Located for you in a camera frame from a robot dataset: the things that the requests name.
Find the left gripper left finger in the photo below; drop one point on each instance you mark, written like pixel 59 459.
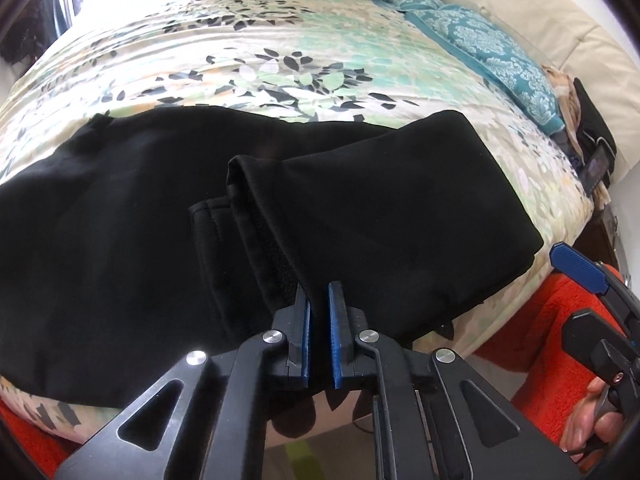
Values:
pixel 206 417

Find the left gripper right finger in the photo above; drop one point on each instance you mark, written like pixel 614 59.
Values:
pixel 434 416

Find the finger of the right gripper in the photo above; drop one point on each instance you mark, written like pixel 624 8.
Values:
pixel 595 278
pixel 596 344

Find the black pants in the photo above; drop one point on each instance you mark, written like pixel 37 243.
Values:
pixel 140 239

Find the person's right hand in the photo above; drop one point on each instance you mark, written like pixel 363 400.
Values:
pixel 583 421

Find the black phone on bedside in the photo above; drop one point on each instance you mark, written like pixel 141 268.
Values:
pixel 595 170

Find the beige cloth on bedside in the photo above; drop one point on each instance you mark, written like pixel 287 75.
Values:
pixel 569 106

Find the teal patterned pillow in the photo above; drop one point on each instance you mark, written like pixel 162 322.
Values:
pixel 490 52

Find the cream padded headboard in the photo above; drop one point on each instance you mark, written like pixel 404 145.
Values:
pixel 561 34

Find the floral bed cover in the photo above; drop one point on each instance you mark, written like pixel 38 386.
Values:
pixel 299 61

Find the dark clothes on hanger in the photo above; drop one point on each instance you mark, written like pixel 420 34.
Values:
pixel 39 24

